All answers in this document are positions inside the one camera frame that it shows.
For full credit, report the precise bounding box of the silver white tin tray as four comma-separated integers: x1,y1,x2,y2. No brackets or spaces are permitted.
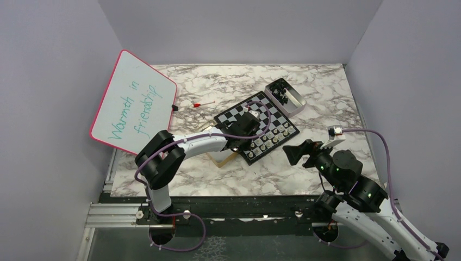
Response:
264,78,307,118

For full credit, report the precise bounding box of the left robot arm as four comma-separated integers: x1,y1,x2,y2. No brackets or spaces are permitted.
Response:
134,110,260,223

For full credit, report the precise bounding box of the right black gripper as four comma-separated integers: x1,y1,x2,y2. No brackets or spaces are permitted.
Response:
283,138,342,190

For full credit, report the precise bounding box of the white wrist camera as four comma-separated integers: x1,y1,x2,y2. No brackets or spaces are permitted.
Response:
320,125,345,149
244,107,260,120

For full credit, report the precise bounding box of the pile of black pieces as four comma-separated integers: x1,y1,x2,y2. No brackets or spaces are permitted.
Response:
269,78,292,105

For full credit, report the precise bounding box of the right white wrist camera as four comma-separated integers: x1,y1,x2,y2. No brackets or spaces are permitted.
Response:
320,125,345,149

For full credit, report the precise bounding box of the purple cable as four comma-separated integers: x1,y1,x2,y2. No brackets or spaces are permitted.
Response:
313,128,445,261
134,101,272,252

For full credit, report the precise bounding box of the black metal base rail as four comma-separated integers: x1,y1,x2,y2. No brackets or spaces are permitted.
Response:
85,194,330,238

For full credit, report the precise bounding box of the red capped white marker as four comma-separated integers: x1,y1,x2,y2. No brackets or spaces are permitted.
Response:
192,101,216,108

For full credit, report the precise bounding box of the gold tin tray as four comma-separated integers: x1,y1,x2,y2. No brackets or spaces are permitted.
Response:
196,120,238,168

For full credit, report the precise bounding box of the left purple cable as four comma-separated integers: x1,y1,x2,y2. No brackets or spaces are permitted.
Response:
134,101,272,252

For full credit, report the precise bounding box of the white board pink rim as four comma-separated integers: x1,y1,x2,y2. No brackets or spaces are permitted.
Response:
89,49,178,154

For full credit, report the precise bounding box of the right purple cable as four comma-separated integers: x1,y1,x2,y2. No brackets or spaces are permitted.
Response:
313,128,445,261

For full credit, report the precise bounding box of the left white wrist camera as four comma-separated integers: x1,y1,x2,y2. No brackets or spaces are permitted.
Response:
244,107,260,120

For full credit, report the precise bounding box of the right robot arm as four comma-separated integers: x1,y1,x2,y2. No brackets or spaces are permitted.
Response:
283,139,450,260

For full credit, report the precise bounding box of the black white chess board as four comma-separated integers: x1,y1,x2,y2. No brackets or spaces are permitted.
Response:
214,91,300,165

